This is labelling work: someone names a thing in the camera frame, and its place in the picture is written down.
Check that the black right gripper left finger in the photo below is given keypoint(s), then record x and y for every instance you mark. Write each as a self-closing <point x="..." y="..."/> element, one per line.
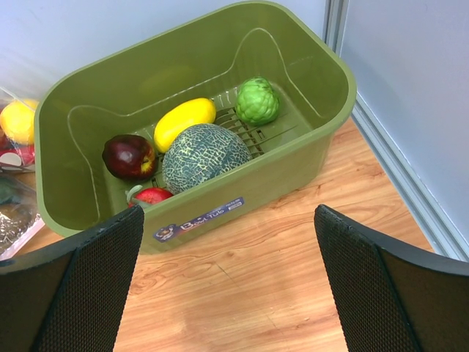
<point x="70" y="295"/>

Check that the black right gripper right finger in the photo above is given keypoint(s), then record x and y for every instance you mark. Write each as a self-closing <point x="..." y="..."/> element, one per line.
<point x="390" y="295"/>

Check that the clear vegetable zip bag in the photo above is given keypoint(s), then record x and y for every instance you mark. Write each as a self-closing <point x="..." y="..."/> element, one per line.
<point x="20" y="218"/>

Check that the small red fake fruit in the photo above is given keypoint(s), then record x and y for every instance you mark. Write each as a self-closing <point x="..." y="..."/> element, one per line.
<point x="145" y="197"/>

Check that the dark red fake apple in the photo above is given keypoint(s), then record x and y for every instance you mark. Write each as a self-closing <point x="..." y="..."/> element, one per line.
<point x="130" y="157"/>

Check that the fake netted melon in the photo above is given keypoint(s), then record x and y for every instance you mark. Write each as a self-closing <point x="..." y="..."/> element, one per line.
<point x="200" y="153"/>

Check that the yellow fake mango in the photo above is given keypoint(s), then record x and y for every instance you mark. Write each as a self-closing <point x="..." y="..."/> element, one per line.
<point x="191" y="112"/>

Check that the green fake custard apple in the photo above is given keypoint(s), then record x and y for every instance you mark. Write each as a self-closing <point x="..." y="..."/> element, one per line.
<point x="257" y="102"/>

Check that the polka dot drawstring bag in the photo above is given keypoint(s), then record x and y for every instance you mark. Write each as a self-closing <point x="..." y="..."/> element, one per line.
<point x="17" y="132"/>

